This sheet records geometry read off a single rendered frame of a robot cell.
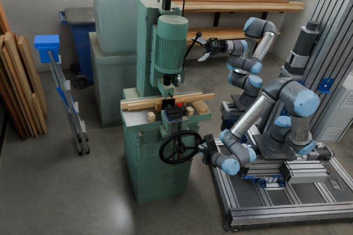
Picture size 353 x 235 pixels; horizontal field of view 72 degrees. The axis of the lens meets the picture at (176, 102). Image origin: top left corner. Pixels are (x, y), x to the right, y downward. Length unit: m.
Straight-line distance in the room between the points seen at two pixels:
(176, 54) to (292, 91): 0.66
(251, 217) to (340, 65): 1.22
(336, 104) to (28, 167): 2.55
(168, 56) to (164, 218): 1.34
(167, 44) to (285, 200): 1.61
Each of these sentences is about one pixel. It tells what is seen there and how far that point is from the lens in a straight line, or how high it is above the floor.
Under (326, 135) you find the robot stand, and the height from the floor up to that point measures 0.84.
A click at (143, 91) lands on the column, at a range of 1.84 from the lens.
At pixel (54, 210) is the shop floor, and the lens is 2.34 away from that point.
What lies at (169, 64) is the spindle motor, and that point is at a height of 1.26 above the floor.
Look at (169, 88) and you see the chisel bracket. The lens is 1.61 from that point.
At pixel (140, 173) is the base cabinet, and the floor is 0.41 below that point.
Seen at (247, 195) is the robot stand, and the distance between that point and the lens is 2.23.
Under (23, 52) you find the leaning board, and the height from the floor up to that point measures 0.82.
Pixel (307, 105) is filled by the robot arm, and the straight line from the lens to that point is 1.23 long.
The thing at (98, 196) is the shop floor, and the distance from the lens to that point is 2.33.
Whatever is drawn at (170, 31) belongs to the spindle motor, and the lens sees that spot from 1.39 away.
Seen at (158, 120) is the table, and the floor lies 0.90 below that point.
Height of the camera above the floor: 1.93
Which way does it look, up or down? 36 degrees down
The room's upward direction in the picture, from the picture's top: 8 degrees clockwise
